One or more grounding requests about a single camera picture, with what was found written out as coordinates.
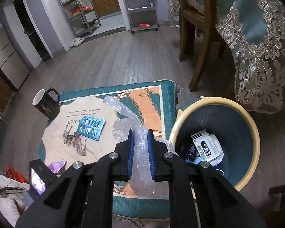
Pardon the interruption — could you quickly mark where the wooden kitchen cabinet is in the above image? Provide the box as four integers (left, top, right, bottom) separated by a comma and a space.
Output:
91, 0, 121, 18

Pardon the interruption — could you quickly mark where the clear plastic bag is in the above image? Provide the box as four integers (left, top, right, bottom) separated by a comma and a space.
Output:
103, 95, 176, 196

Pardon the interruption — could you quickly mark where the metal kitchen rack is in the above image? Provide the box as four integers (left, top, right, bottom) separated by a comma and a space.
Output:
55, 0, 101, 35

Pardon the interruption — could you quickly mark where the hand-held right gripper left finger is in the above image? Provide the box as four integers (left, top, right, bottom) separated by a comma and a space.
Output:
15, 129, 135, 228

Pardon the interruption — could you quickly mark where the grey white cloth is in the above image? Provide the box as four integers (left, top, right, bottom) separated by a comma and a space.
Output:
0, 174, 36, 228

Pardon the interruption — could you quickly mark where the purple wrapper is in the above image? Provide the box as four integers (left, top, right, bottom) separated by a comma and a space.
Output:
47, 160, 67, 174
186, 145, 197, 159

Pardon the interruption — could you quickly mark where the dark wooden chair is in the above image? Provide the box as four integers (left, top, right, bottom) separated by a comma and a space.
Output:
268, 183, 285, 221

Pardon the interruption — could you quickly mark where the wooden dining chair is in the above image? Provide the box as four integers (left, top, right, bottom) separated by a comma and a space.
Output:
176, 0, 226, 92

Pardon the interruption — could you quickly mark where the red snack packet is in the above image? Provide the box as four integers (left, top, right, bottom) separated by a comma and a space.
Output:
6, 167, 29, 183

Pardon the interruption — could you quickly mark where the teal printed mat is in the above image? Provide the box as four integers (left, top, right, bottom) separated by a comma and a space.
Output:
38, 79, 178, 220

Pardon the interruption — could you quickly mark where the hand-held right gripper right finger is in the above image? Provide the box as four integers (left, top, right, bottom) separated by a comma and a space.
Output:
147, 129, 268, 228

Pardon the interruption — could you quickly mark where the yellow rimmed trash bin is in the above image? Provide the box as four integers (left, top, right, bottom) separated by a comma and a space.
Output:
169, 97, 261, 192

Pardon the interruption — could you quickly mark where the white door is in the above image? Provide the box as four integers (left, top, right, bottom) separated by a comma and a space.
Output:
3, 2, 42, 68

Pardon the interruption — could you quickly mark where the white medicine box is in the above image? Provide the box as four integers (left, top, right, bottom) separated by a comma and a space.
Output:
191, 130, 222, 161

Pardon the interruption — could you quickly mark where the grey shelf cart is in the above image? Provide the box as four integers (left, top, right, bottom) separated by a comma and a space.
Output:
120, 0, 159, 34

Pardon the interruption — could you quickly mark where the white refrigerator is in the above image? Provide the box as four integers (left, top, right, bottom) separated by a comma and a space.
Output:
0, 24, 30, 89

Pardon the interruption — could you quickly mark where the blue blister pack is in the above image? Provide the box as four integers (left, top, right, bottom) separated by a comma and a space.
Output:
76, 117, 106, 140

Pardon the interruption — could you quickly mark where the black mug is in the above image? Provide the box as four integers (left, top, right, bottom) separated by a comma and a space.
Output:
32, 87, 61, 120

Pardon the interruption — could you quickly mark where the embroidered teal tablecloth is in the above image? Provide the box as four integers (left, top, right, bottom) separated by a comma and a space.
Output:
167, 0, 285, 114

